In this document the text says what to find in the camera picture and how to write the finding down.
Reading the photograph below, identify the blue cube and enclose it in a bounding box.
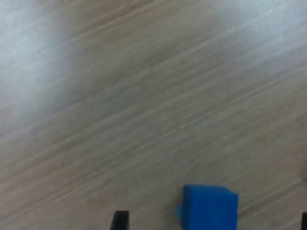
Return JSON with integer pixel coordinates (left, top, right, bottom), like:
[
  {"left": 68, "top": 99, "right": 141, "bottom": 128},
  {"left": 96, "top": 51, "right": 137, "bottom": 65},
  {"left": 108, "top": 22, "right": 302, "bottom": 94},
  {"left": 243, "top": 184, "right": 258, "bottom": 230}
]
[{"left": 179, "top": 184, "right": 239, "bottom": 230}]

